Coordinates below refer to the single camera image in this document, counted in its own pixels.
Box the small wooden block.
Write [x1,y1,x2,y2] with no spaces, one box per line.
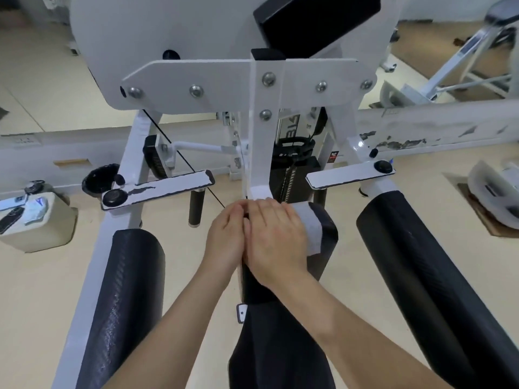
[54,158,91,169]

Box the trash bin with black bag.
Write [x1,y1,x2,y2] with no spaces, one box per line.
[81,163,122,199]

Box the white gym machine frame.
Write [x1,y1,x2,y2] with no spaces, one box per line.
[50,0,519,389]

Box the person's right hand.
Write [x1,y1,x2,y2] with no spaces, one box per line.
[242,198,312,291]

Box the black square cushion pad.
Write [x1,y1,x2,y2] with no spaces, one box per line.
[253,0,382,59]

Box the brown cardboard sheet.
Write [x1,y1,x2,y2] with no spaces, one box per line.
[457,183,519,239]

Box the black rectangular chest pad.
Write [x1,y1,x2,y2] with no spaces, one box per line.
[241,202,340,305]

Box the thin black steel cable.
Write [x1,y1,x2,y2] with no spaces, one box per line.
[142,109,226,210]

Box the dark water bottle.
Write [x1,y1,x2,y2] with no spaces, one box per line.
[23,180,56,196]

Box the silver blue smartphone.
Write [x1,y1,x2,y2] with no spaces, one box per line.
[0,194,28,212]

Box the black padded arm rest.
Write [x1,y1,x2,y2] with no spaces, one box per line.
[75,229,166,389]
[356,190,519,389]

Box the blue dotted wet wipes packet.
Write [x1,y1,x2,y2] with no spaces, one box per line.
[25,197,50,226]

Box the white cleaning wipe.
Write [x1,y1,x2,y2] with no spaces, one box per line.
[291,203,323,257]

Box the cream white storage box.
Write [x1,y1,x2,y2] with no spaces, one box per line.
[0,192,78,254]

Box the black weight stack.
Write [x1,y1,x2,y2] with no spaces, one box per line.
[269,156,321,205]

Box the white wall socket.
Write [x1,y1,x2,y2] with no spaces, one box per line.
[7,135,41,147]

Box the person's right forearm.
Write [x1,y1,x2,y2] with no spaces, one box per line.
[275,270,454,389]

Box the black padded seat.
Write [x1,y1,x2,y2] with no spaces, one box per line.
[228,299,337,389]

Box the person's left hand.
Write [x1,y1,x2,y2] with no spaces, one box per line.
[201,199,252,281]

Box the black patterned smartphone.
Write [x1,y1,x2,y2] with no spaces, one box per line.
[0,206,26,234]

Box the person's left forearm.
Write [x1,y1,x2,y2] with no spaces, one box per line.
[103,259,245,389]

